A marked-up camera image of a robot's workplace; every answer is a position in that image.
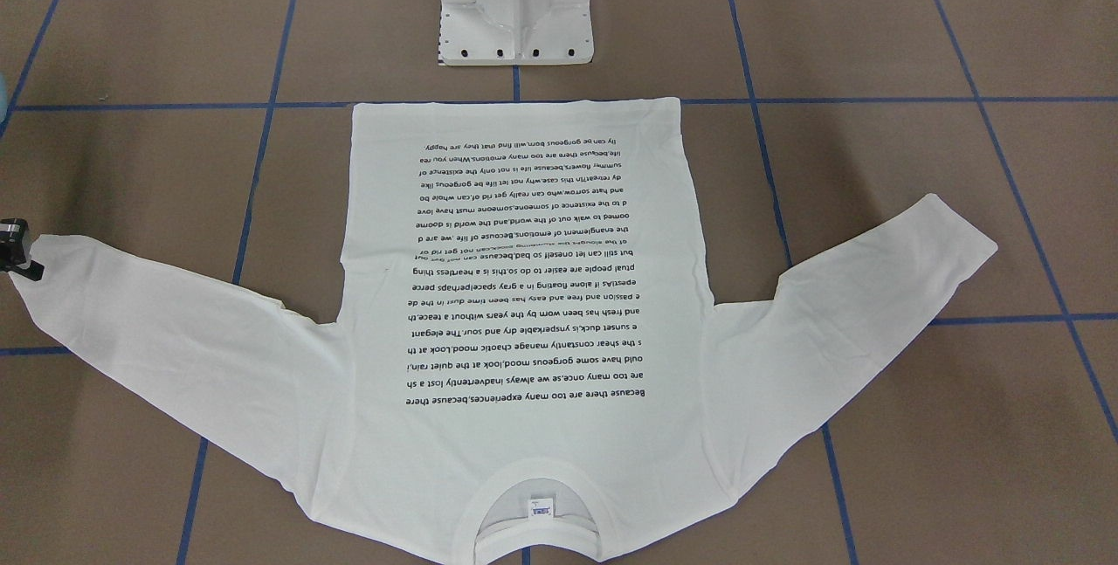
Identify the white long-sleeve printed shirt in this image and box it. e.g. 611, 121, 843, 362
13, 97, 996, 564

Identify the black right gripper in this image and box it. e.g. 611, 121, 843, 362
1, 218, 44, 281

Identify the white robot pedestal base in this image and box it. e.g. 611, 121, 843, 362
438, 0, 594, 66

